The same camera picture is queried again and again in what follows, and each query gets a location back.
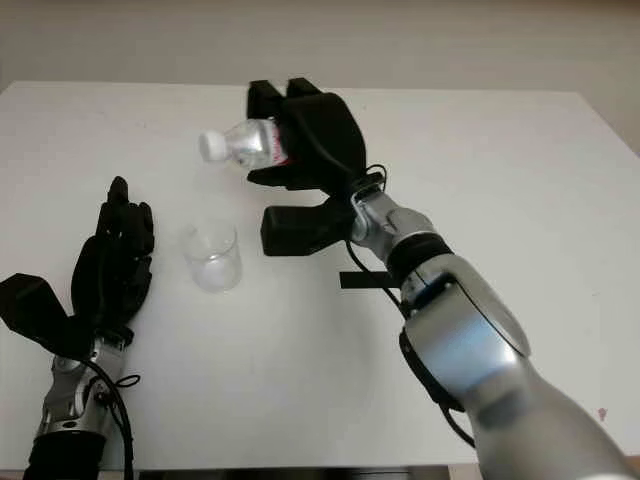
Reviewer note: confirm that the clear plastic water bottle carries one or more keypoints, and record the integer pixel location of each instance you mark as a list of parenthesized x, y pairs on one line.
[(245, 142)]

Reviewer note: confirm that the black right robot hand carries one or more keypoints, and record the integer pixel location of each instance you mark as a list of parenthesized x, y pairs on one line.
[(325, 135)]

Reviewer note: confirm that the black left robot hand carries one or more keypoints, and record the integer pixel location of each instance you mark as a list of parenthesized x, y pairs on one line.
[(112, 270)]

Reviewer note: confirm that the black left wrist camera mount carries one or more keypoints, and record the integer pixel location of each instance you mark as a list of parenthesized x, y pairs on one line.
[(35, 305)]

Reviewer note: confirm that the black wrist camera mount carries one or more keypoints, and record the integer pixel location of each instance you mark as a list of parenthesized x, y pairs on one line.
[(300, 230), (35, 305)]

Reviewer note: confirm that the black tape strip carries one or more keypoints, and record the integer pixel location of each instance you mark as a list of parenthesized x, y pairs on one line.
[(362, 281)]

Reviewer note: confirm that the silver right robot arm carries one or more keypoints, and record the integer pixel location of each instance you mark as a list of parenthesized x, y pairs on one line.
[(475, 340)]

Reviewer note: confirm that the clear glass cup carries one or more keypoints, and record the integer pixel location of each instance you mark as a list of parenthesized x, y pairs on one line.
[(212, 260)]

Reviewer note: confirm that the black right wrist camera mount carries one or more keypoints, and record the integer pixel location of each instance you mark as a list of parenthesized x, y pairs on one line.
[(300, 230)]

